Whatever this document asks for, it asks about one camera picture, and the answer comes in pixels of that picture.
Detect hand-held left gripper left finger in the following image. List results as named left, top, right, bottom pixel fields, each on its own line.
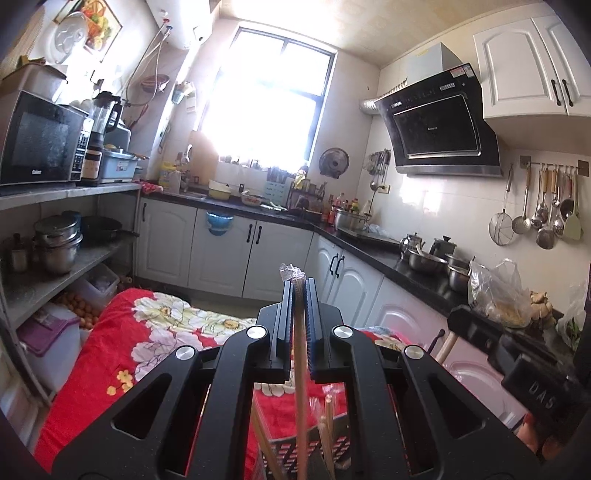
left=51, top=279, right=296, bottom=480

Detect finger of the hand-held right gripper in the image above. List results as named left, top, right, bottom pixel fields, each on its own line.
left=448, top=304, right=523, bottom=380

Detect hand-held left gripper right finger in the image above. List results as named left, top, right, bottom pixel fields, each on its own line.
left=304, top=278, right=542, bottom=480

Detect wooden chopsticks pair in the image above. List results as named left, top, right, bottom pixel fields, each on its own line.
left=279, top=263, right=311, bottom=480
left=435, top=331, right=460, bottom=365
left=252, top=406, right=288, bottom=480
left=308, top=392, right=339, bottom=480

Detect black plastic utensil basket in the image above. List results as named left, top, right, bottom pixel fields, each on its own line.
left=259, top=408, right=356, bottom=480

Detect utensils hanging beside hood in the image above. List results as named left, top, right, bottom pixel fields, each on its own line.
left=366, top=149, right=394, bottom=193

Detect person's right hand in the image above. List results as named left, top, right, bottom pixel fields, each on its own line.
left=516, top=412, right=558, bottom=459

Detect clear plastic bag with food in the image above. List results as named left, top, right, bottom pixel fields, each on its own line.
left=468, top=257, right=533, bottom=328

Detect deep steel bowl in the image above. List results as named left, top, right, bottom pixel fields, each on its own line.
left=447, top=262, right=472, bottom=295

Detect white lower cabinets below hood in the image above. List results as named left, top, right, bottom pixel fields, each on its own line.
left=305, top=230, right=532, bottom=430

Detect ginger root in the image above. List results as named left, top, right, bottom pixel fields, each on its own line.
left=529, top=290, right=556, bottom=320

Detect plastic bag with greens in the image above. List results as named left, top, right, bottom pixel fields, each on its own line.
left=555, top=281, right=590, bottom=352

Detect wide steel bowl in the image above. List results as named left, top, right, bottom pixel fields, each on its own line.
left=408, top=250, right=450, bottom=276

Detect white lower cabinets with window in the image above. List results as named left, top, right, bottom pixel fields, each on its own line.
left=137, top=194, right=315, bottom=302

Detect black kitchen countertop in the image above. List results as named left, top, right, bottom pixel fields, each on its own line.
left=143, top=186, right=580, bottom=365

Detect steel teapot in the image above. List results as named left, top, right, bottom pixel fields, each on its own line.
left=399, top=232, right=426, bottom=260

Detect steel slotted spoon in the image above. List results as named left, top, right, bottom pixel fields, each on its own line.
left=512, top=166, right=533, bottom=234

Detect steel cooking pot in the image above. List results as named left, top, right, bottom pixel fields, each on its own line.
left=333, top=207, right=369, bottom=232

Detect blue plastic basin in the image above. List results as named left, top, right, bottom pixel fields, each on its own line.
left=205, top=210, right=234, bottom=237

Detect black spice rack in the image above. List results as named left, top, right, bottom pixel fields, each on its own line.
left=287, top=176, right=325, bottom=216

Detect small steel ladle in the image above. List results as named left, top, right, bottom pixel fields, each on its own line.
left=530, top=167, right=551, bottom=230

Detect group of condiment bottles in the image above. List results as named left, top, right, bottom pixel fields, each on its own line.
left=322, top=191, right=374, bottom=220

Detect blue utensil holder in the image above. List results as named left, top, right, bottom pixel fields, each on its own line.
left=265, top=166, right=290, bottom=198

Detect pale green spatula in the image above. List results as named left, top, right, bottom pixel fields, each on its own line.
left=564, top=172, right=584, bottom=241

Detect yellow oil jug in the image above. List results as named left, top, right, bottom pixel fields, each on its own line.
left=159, top=161, right=182, bottom=195

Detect wooden cutting board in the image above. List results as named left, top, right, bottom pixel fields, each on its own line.
left=187, top=130, right=221, bottom=175

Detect white plastic container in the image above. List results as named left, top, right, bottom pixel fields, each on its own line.
left=75, top=275, right=122, bottom=315

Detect red floral blanket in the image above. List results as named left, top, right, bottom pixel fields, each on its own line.
left=34, top=288, right=416, bottom=476

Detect black frying pan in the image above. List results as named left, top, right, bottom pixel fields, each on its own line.
left=81, top=216, right=140, bottom=244

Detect pile of eggs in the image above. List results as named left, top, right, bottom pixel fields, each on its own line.
left=57, top=290, right=101, bottom=332

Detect black range hood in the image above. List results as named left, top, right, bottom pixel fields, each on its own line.
left=373, top=42, right=504, bottom=178

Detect kitchen window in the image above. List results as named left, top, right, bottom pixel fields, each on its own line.
left=198, top=25, right=336, bottom=171

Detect grey-blue dish box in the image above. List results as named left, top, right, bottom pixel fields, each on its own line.
left=98, top=149, right=143, bottom=184

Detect white bin with purple lid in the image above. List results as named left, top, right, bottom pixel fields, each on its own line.
left=16, top=301, right=82, bottom=391

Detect stacked steel pots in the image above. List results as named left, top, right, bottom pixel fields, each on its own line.
left=32, top=213, right=85, bottom=274

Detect brown jar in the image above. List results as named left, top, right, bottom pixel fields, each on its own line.
left=82, top=148, right=103, bottom=182

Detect white upper cabinet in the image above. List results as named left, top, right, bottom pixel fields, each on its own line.
left=472, top=15, right=591, bottom=121

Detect black blender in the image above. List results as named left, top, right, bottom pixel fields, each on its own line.
left=89, top=90, right=124, bottom=154

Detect small steel cup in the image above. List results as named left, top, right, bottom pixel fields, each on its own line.
left=9, top=232, right=31, bottom=274

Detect black microwave oven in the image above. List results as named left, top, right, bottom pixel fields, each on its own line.
left=0, top=89, right=92, bottom=186

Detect white water heater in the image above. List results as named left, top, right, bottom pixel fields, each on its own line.
left=154, top=0, right=219, bottom=52

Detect cardboard box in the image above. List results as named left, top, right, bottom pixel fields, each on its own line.
left=0, top=62, right=68, bottom=106

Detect white plastic cover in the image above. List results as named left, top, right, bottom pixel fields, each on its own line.
left=52, top=11, right=89, bottom=66

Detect wire skimmer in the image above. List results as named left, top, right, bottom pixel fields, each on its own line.
left=488, top=163, right=521, bottom=246

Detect round dark wall fan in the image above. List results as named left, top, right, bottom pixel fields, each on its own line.
left=318, top=147, right=351, bottom=179

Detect utensil hanging rail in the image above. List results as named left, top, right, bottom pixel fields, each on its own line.
left=519, top=155, right=591, bottom=177

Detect silver exhaust duct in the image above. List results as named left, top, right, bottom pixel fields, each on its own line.
left=357, top=96, right=385, bottom=117

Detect fruit wall poster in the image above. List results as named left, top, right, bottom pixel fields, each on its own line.
left=52, top=0, right=124, bottom=64

